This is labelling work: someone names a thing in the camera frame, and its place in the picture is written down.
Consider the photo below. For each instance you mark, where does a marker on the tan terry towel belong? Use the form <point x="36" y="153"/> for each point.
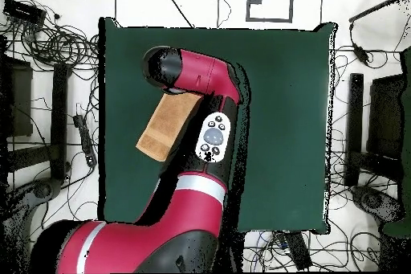
<point x="167" y="123"/>

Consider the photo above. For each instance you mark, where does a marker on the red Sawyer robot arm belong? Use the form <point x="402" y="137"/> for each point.
<point x="199" y="71"/>

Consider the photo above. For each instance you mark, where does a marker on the black flat panel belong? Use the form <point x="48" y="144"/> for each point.
<point x="385" y="116"/>
<point x="19" y="100"/>

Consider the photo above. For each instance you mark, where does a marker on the dark green table cloth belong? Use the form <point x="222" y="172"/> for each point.
<point x="282" y="110"/>

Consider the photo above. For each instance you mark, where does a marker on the black power strip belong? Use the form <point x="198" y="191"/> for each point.
<point x="86" y="142"/>

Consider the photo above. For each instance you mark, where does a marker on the black oblong box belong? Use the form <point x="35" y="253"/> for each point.
<point x="298" y="250"/>

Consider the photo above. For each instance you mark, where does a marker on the black tripod base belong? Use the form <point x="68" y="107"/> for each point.
<point x="43" y="189"/>
<point x="374" y="201"/>

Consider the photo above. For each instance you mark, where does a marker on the black power adapter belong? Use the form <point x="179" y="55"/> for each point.
<point x="361" y="54"/>

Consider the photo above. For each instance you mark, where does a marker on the black pole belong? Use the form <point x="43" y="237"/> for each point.
<point x="372" y="9"/>

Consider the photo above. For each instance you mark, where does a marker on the black electronics box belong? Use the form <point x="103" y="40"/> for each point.
<point x="24" y="12"/>

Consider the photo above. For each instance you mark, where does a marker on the black stand frame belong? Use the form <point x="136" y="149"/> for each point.
<point x="355" y="119"/>
<point x="59" y="119"/>

